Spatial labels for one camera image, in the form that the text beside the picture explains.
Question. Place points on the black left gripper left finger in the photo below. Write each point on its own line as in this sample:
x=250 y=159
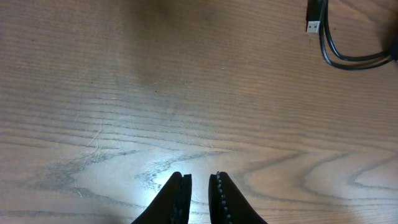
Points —
x=172 y=204

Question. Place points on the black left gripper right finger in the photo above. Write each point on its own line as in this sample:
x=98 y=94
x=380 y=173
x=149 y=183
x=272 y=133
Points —
x=227 y=205

